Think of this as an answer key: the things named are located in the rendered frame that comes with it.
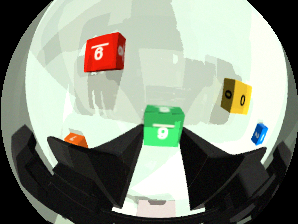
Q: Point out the green block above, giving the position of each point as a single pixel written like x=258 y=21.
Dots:
x=163 y=125

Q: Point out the blue block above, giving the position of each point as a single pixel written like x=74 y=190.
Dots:
x=259 y=134

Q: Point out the red block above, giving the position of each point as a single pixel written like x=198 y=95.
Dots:
x=105 y=53

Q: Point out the orange block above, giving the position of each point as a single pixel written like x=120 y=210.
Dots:
x=76 y=139

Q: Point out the yellow block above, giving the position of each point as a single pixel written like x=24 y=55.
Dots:
x=236 y=96

